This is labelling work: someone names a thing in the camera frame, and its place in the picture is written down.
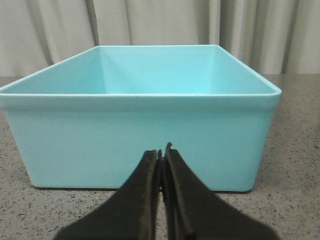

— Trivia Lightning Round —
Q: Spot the white pleated curtain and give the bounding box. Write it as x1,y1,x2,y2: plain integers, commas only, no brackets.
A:
0,0,320,77

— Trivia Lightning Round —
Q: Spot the light blue plastic box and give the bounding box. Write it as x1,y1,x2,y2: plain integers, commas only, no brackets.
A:
0,45,282,192

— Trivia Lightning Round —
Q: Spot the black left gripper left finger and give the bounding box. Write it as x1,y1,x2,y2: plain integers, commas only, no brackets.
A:
54,150,161,240

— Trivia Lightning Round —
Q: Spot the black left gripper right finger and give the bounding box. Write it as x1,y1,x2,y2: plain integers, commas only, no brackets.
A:
161,143,275,240

